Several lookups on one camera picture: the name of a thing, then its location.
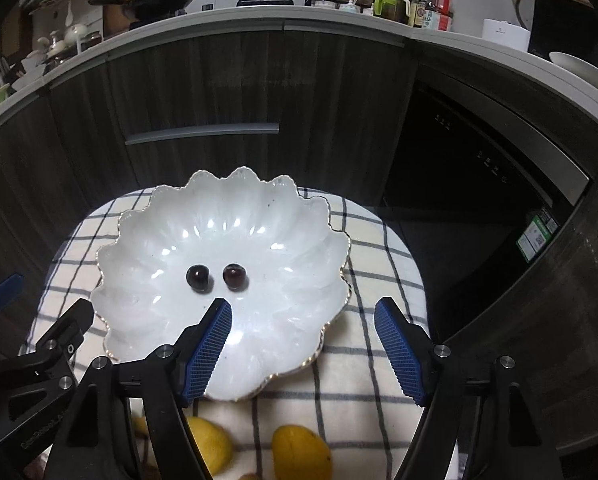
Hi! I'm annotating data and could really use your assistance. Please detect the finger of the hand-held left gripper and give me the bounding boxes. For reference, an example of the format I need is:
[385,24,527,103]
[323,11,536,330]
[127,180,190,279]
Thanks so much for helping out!
[0,274,26,318]
[0,299,96,397]

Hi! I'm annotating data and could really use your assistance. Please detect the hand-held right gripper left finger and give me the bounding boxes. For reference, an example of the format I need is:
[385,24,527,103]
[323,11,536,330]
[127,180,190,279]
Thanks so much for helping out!
[44,298,234,480]

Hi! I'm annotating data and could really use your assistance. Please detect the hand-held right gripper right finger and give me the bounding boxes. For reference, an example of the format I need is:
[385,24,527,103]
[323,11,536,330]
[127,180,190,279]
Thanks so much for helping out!
[374,297,564,480]

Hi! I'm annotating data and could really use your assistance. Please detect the yellow lemon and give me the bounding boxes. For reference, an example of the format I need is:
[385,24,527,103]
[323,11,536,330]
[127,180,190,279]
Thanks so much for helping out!
[181,415,234,478]

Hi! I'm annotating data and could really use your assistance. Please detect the white scalloped bowl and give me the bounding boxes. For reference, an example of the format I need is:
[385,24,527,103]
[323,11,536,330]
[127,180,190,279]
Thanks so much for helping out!
[90,166,352,402]

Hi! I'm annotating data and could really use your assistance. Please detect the yellow mango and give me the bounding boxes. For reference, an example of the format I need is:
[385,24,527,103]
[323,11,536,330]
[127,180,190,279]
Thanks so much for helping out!
[271,424,332,480]

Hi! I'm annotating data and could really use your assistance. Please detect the white checkered cloth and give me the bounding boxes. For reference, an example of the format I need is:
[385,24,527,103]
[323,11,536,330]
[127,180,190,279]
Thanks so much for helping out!
[19,186,462,480]

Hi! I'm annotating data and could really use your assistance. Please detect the dark red cherry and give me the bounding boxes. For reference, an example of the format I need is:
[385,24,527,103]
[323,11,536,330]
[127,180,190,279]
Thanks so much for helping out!
[222,262,250,292]
[186,264,214,294]

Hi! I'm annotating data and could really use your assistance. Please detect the black built-in dishwasher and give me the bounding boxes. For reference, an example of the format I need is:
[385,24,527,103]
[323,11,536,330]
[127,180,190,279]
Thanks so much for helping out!
[383,77,592,343]

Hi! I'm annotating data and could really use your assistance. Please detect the green energy label sticker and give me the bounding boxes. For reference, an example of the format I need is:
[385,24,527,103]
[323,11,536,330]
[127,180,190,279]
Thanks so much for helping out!
[516,207,560,262]

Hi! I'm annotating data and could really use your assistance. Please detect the white teapot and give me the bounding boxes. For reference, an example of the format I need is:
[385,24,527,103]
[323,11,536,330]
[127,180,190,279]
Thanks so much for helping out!
[64,22,90,46]

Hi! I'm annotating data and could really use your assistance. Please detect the white plate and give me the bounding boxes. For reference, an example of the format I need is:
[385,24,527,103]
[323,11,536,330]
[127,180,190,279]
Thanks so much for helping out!
[549,51,598,107]

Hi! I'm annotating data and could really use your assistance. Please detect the white box appliance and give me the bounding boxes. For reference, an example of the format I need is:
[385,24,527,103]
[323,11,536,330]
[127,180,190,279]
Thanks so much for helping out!
[483,19,532,52]

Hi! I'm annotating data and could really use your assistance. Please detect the green-lidded oil jug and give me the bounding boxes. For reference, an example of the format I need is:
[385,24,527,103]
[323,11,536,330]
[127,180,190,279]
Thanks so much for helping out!
[374,0,410,24]

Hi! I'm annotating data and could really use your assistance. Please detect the black microwave oven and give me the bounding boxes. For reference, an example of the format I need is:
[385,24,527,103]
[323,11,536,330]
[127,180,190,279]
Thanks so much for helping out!
[528,0,598,61]

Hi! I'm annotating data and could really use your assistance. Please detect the white kettle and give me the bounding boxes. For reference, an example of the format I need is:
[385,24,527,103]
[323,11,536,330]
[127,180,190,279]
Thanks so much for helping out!
[510,0,544,31]

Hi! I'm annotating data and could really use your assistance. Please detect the grey drawer handle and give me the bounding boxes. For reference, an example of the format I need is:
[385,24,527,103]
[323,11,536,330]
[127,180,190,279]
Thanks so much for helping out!
[124,122,280,147]

